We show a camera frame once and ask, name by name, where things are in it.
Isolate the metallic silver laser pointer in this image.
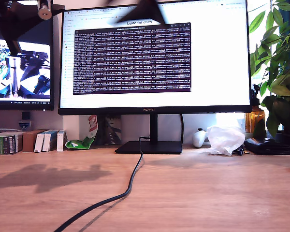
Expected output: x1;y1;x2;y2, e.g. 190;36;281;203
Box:
37;0;52;20

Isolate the large black Huawei monitor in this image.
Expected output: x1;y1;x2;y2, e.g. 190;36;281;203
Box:
58;0;253;155

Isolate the blue shield badge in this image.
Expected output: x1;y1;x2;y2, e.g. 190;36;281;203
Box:
18;120;32;131

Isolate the brown cardboard box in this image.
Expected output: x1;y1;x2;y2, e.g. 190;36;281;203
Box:
22;129;49;153

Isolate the green printed box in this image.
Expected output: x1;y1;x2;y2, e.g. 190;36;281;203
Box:
0;132;24;155

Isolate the small white box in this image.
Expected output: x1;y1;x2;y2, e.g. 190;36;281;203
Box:
57;130;68;152
34;132;46;153
43;130;59;152

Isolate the patterned dark card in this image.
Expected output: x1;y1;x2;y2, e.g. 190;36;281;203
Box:
98;115;122;145

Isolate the green white snack bag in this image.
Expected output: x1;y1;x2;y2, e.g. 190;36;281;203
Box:
64;115;99;150

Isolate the white game controller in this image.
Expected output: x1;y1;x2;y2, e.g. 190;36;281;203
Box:
192;128;208;148

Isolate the amber glass pump bottle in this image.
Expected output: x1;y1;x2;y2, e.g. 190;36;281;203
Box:
245;98;266;134

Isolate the crumpled white plastic bag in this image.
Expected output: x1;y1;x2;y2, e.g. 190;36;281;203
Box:
206;125;246;157

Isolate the green leafy houseplant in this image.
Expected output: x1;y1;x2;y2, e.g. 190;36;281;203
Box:
248;0;290;138

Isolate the black leather pouch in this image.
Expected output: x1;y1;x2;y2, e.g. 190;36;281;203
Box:
244;137;290;156

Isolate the black monitor with camera feed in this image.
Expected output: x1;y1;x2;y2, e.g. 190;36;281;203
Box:
0;0;55;111

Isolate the black monitor power cable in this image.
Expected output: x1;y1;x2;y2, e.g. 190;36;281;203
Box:
180;114;185;145

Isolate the thick black table cable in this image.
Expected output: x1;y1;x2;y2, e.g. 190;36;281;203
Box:
53;136;151;232

